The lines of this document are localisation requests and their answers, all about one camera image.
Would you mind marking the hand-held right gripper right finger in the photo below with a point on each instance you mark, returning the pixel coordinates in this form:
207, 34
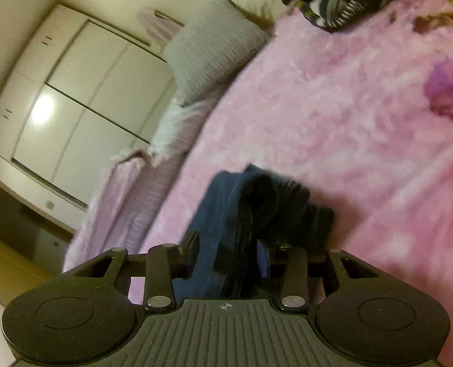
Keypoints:
265, 262

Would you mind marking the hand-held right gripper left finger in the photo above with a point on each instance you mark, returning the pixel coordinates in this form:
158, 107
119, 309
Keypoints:
190, 252

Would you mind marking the dark blue pants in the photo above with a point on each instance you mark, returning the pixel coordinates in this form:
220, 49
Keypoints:
226, 214

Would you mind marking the white wardrobe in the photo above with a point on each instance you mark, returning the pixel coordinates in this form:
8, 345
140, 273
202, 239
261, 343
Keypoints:
77, 103

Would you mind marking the grey textured pillow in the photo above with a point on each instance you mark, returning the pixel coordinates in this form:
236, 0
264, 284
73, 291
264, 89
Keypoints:
211, 46

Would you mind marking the light pink hanging cloth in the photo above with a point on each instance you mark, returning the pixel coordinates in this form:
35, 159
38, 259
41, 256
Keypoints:
156, 26

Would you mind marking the striped cloth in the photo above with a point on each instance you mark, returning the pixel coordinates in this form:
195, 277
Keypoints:
337, 9

